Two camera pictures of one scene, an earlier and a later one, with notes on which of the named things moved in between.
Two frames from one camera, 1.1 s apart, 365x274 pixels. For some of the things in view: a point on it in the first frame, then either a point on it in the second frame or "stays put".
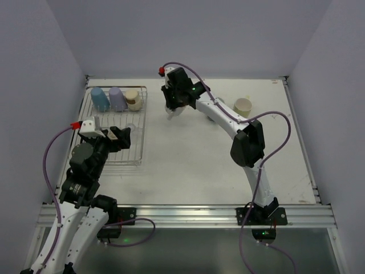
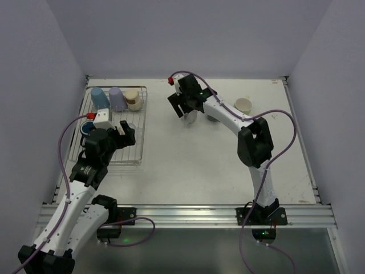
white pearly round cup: [174, 112] to [190, 116]
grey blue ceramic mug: [210, 119] stays put
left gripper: [114, 138] stays put
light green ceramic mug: [243, 106] stays put
